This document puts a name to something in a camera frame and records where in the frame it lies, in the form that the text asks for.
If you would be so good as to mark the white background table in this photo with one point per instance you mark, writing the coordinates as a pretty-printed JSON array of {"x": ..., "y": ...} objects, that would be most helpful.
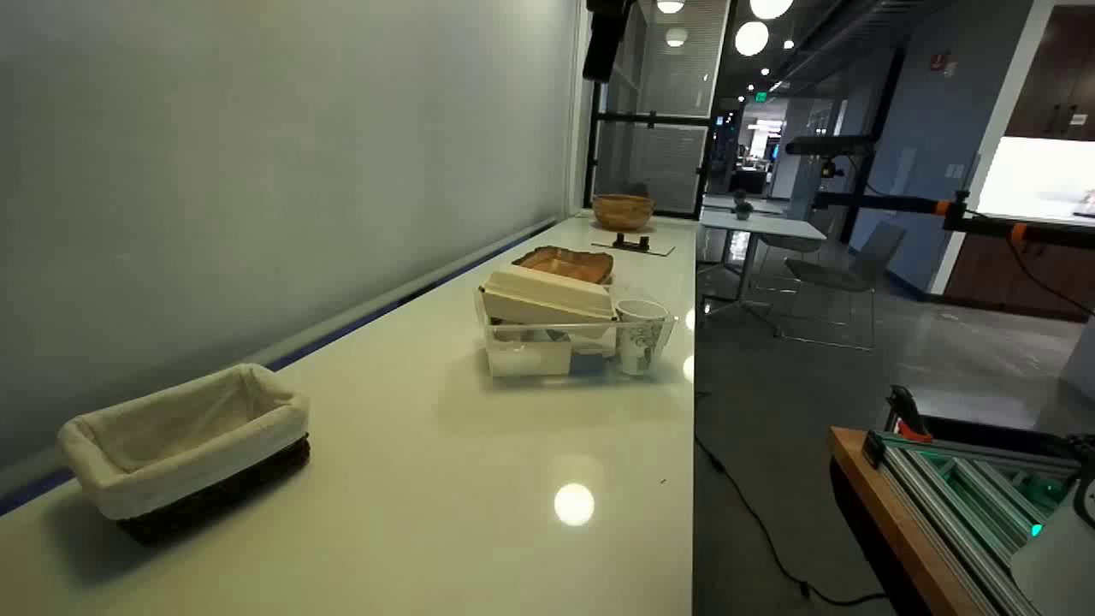
[{"x": 756, "y": 221}]

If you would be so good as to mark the small black stand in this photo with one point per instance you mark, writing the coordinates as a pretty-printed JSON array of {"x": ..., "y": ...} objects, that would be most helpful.
[{"x": 630, "y": 241}]

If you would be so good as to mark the black framed glass partition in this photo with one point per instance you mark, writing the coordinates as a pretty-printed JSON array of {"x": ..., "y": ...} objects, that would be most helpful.
[{"x": 660, "y": 114}]

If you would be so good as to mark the rectangular wooden tray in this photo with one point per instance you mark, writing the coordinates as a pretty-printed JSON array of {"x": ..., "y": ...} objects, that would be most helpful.
[{"x": 566, "y": 264}]

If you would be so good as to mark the grey office chair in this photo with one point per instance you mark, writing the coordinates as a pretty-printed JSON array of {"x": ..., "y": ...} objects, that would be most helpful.
[{"x": 850, "y": 262}]

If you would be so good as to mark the large round ceiling light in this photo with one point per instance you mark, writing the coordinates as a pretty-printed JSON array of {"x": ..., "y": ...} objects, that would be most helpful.
[{"x": 749, "y": 38}]

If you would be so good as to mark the white paper cup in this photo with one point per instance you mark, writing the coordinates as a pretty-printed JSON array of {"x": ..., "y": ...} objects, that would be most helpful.
[{"x": 640, "y": 333}]

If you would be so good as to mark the beige clamshell takeaway pack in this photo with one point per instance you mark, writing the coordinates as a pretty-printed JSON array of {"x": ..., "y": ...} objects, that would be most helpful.
[{"x": 550, "y": 292}]

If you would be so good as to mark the cloth-lined wicker basket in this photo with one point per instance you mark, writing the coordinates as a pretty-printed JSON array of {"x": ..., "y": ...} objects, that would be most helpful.
[{"x": 181, "y": 440}]

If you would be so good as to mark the black bar with orange clamps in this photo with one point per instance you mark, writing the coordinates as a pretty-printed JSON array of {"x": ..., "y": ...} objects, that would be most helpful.
[{"x": 968, "y": 216}]

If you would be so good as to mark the small round ceiling light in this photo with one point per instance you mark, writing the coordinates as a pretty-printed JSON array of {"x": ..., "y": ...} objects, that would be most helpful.
[{"x": 675, "y": 38}]

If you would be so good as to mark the wooden base board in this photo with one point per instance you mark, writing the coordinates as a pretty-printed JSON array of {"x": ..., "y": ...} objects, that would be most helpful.
[{"x": 900, "y": 524}]

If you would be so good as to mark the bright white screen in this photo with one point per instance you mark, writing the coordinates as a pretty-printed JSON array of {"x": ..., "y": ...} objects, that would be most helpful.
[{"x": 1043, "y": 176}]

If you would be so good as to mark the clear plastic lunchbox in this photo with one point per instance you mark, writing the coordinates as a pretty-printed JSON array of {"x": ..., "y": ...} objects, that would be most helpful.
[{"x": 550, "y": 351}]

